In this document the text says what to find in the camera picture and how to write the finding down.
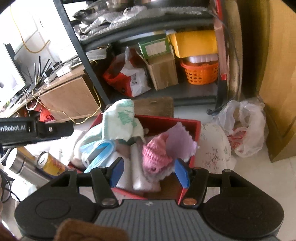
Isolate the red white plastic bag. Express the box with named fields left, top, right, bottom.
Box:
left=103, top=47, right=151, bottom=98

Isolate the pink knitted hat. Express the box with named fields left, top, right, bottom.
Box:
left=142, top=133, right=173, bottom=174

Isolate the orange plastic basket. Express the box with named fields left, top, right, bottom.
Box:
left=180, top=60, right=219, bottom=85

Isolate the dark wooden board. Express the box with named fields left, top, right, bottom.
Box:
left=104, top=96, right=175, bottom=118

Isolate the wooden tv stand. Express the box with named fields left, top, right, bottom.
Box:
left=1, top=65, right=103, bottom=122

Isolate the silver thermos bottle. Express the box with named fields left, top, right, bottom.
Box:
left=5, top=148, right=50, bottom=188

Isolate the white green towel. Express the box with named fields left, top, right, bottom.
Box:
left=74, top=99, right=144, bottom=161

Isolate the yellow cable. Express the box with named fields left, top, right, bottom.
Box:
left=24, top=85, right=102, bottom=125

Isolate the white foam block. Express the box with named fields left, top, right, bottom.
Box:
left=116, top=143, right=161, bottom=192

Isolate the wooden cabinet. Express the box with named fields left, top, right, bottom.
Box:
left=237, top=1, right=295, bottom=162

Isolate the black power cable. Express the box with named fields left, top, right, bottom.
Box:
left=206, top=21, right=243, bottom=116

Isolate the yellow cardboard box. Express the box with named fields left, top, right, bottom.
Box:
left=168, top=30, right=218, bottom=58

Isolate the green white box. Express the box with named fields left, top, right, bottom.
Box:
left=138, top=37, right=171, bottom=60

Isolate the brown cardboard box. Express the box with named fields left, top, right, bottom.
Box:
left=137, top=52, right=179, bottom=91

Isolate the pink pig plush toy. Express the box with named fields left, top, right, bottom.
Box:
left=114, top=126, right=147, bottom=160

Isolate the red cardboard box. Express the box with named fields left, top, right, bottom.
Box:
left=68, top=112, right=202, bottom=205

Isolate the yellow blue drink can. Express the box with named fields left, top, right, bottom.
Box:
left=36, top=152, right=68, bottom=177

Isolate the blue face mask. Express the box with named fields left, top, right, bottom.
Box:
left=79, top=140, right=115, bottom=173

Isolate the black metal shelf rack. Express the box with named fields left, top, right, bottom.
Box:
left=54, top=1, right=227, bottom=111

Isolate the floral pink cloth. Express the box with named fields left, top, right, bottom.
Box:
left=194, top=123, right=236, bottom=174

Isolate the lilac cloth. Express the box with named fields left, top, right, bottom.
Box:
left=166, top=121, right=198, bottom=162

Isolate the bubble wrap sheet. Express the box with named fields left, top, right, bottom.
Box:
left=73, top=6, right=207, bottom=42

